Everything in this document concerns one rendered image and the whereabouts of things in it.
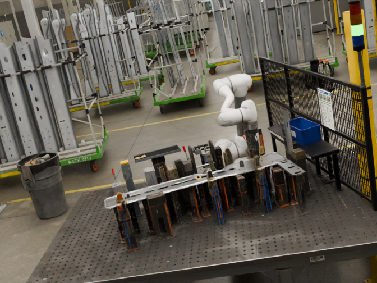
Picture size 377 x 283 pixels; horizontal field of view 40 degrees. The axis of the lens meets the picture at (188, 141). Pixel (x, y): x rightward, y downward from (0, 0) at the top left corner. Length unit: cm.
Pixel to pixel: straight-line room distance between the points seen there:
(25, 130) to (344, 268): 530
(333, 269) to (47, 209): 354
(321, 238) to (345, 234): 15
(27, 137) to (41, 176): 191
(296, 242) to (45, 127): 536
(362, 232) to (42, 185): 403
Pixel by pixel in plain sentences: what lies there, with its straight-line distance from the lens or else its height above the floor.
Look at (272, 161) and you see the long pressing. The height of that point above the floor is 100.
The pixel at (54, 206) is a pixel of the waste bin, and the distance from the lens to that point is 653.
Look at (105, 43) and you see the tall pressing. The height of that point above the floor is 142.
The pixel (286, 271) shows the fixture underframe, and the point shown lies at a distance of 343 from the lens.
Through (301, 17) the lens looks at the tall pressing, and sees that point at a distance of 1089.
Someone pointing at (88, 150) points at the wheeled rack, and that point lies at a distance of 792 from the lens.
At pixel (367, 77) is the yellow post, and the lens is 357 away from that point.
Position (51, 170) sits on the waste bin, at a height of 58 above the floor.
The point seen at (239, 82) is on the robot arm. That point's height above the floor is 152.
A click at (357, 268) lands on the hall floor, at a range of 443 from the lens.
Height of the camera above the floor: 241
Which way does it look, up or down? 17 degrees down
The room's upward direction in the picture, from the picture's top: 12 degrees counter-clockwise
